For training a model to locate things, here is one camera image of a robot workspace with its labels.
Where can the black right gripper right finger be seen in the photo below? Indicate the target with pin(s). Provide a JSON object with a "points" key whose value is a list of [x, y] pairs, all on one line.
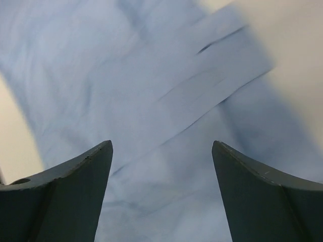
{"points": [[264, 204]]}

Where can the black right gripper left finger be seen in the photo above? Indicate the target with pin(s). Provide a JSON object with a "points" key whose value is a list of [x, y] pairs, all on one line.
{"points": [[62, 203]]}

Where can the light blue long sleeve shirt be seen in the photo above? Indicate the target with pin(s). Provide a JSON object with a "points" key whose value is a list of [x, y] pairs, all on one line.
{"points": [[162, 80]]}

